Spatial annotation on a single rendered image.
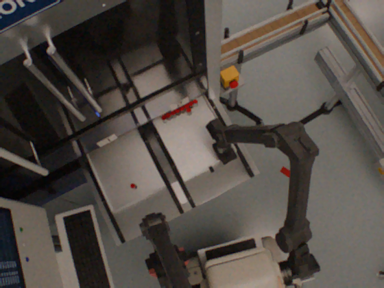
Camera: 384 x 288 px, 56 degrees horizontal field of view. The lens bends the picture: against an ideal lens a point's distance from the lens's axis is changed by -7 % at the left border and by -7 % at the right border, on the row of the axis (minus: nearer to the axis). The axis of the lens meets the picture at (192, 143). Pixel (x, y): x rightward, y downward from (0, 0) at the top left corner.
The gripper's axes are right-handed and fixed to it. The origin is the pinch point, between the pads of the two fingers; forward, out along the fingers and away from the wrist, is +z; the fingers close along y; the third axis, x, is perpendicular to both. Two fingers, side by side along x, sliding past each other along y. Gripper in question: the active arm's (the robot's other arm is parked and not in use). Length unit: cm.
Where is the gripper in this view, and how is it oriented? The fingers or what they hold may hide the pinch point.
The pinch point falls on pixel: (225, 158)
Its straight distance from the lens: 167.0
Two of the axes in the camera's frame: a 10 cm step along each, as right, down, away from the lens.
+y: -4.7, -8.0, 3.6
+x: -8.7, 4.8, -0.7
